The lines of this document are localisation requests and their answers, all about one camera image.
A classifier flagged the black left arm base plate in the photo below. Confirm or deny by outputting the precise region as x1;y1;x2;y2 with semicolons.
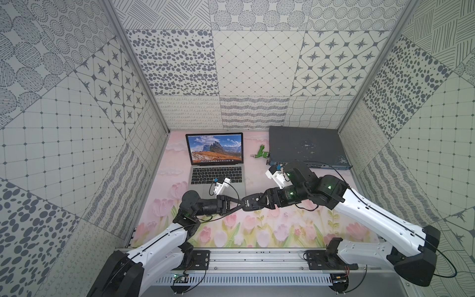
177;250;211;271

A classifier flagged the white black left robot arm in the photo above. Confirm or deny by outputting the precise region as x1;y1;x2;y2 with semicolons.
87;191;251;297

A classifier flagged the silver open laptop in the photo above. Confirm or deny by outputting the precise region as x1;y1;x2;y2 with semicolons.
186;132;246;199

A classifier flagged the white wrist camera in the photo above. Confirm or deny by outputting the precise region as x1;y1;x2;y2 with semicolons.
214;177;231;195
265;165;291;189

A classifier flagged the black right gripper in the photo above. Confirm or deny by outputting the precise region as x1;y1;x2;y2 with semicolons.
256;184;309;210

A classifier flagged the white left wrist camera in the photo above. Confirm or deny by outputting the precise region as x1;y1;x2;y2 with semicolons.
214;177;231;195

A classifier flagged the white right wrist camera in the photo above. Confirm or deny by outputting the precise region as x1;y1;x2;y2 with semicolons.
265;165;291;189

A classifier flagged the aluminium mounting rail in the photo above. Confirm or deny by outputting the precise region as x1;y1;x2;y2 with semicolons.
114;247;402;275

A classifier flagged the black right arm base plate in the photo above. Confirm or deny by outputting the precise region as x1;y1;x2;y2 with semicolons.
303;249;359;271

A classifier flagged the green crimping tool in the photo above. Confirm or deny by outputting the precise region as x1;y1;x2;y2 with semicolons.
251;144;270;159

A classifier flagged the black wireless mouse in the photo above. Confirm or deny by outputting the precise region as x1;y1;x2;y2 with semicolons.
241;193;266;212

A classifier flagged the dark grey network switch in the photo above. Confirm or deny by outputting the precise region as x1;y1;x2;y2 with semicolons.
267;126;352;170

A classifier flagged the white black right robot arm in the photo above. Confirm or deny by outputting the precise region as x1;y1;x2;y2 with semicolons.
250;161;441;287

